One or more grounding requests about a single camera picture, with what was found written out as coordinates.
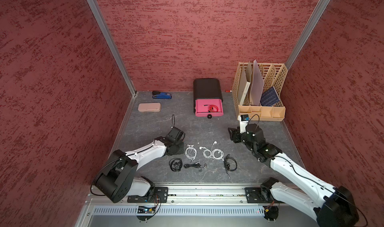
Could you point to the black earphones right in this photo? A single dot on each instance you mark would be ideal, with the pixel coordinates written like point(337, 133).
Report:
point(230, 165)

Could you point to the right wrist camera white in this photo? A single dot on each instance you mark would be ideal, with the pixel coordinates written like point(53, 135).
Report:
point(243, 122)

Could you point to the pink drawer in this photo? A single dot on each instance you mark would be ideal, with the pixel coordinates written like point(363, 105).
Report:
point(199, 112)

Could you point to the black drawer cabinet shell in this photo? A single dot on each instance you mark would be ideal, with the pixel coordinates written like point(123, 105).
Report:
point(207, 88)

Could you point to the red earphones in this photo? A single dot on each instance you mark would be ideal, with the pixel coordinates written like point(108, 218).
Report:
point(209, 108)

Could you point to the blue stapler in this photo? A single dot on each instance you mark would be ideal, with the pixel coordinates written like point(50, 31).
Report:
point(161, 95)

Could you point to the black earphones left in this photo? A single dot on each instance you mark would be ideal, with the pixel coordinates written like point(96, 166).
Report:
point(176, 164)

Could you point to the dark blue notebook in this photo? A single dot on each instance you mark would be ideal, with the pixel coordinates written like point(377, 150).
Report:
point(270, 97)

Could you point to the white earphones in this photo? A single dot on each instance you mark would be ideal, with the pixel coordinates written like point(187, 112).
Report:
point(191, 152)
point(216, 153)
point(207, 153)

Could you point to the aluminium front rail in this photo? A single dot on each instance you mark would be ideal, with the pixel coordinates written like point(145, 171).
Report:
point(234, 194)

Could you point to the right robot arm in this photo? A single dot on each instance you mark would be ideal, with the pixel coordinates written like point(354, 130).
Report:
point(327, 205)

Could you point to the white earphones right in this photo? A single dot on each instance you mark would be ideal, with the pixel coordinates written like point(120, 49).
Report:
point(216, 153)

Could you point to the translucent plastic folder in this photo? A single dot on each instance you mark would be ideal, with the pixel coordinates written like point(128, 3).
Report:
point(257, 85)

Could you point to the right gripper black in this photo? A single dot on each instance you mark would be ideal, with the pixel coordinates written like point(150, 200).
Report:
point(234, 135)

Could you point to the corner aluminium post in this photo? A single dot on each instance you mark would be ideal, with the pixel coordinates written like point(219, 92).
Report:
point(309, 27)
point(111, 44)

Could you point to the left corner aluminium post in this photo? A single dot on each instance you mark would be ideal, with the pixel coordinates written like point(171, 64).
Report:
point(111, 44)

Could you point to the black earphones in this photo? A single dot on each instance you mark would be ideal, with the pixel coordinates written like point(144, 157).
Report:
point(196, 165)
point(230, 165)
point(176, 164)

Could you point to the white booklet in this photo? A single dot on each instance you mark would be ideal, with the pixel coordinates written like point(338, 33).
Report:
point(243, 91)

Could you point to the white earphones left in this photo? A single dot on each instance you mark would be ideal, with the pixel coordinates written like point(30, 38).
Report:
point(191, 152)

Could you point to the pink pencil case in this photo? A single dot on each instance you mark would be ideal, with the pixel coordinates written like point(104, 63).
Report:
point(149, 107)

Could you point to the beige file organizer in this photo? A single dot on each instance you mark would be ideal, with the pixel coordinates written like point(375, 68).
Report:
point(274, 75)

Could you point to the right corner aluminium post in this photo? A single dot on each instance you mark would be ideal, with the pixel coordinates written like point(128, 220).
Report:
point(309, 27)

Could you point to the white earphones middle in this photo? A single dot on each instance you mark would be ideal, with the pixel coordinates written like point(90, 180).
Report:
point(207, 153)

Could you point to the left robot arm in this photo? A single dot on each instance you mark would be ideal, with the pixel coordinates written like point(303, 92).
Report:
point(117, 179)

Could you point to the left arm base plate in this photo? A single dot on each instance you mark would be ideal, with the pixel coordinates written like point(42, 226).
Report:
point(153, 196)

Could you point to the vented metal strip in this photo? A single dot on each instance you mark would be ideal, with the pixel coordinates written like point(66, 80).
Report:
point(226, 211)

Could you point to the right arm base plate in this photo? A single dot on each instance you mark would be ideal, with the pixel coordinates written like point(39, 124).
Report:
point(257, 196)

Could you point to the black earphones middle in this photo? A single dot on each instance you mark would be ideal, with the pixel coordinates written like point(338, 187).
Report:
point(196, 165)

